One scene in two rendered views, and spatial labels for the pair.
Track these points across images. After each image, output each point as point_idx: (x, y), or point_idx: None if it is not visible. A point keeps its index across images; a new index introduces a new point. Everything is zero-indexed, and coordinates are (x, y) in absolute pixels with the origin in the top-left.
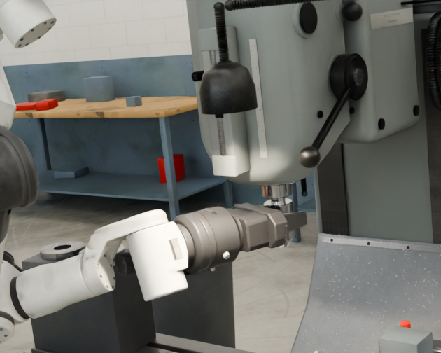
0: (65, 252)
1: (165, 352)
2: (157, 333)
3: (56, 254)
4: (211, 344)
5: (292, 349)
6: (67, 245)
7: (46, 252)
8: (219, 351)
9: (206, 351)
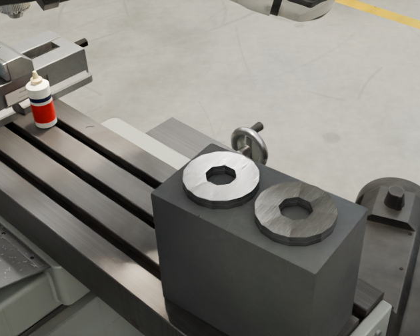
0: (284, 183)
1: (156, 255)
2: (160, 312)
3: (299, 183)
4: (94, 259)
5: None
6: (289, 219)
7: (321, 193)
8: (90, 239)
9: (105, 245)
